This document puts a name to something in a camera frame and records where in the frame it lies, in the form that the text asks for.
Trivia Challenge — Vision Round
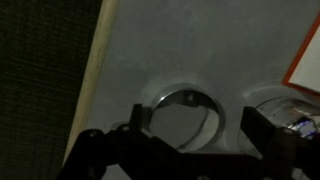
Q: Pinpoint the clear glass cup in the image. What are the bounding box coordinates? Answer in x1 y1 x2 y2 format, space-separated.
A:
148 83 227 153

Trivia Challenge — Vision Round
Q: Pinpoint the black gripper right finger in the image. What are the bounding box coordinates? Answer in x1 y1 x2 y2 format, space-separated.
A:
239 105 320 180

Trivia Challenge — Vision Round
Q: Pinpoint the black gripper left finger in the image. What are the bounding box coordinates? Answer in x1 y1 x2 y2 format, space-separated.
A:
58 103 188 180

